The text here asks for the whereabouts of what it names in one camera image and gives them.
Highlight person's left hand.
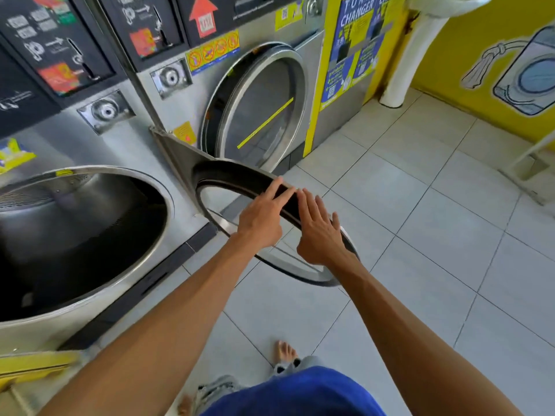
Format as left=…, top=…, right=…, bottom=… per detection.
left=236, top=177, right=297, bottom=250

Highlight person's right hand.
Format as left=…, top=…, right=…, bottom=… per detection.
left=296, top=188, right=348, bottom=267

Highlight person's left forearm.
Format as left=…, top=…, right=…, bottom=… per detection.
left=38, top=231, right=261, bottom=416

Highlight person's right forearm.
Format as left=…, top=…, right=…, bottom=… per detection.
left=329, top=251, right=526, bottom=416

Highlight round glass washer door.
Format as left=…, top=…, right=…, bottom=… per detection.
left=199, top=42, right=310, bottom=174

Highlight small yellow sticker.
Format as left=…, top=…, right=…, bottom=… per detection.
left=173, top=120, right=198, bottom=147

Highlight small steel washing machine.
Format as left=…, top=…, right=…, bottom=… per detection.
left=69, top=0, right=327, bottom=174

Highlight person's bare foot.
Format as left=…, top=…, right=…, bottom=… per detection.
left=273, top=340, right=298, bottom=365

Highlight blue yellow token changer machine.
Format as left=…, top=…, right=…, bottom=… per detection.
left=303, top=0, right=410, bottom=159

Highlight yellow warning sticker strip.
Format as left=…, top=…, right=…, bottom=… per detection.
left=185, top=29, right=241, bottom=77

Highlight steel round door lock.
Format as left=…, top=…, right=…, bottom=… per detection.
left=150, top=58, right=193, bottom=100

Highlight person's blue shirt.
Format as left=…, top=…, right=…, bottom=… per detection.
left=201, top=366, right=387, bottom=416

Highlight red arrow sticker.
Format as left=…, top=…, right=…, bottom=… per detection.
left=188, top=0, right=219, bottom=39

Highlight large steel washing machine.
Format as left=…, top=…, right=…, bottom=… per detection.
left=0, top=0, right=219, bottom=358

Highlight person's grey shorts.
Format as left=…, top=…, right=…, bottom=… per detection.
left=192, top=355, right=327, bottom=416

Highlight white plastic chair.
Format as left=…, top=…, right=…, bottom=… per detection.
left=498, top=129, right=555, bottom=207

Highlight yellow blue sticker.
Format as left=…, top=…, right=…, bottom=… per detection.
left=0, top=138, right=38, bottom=175

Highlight yellow plastic basket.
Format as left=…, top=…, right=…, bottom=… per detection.
left=0, top=349, right=84, bottom=391

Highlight white sink pedestal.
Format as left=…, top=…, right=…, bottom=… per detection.
left=379, top=0, right=496, bottom=110

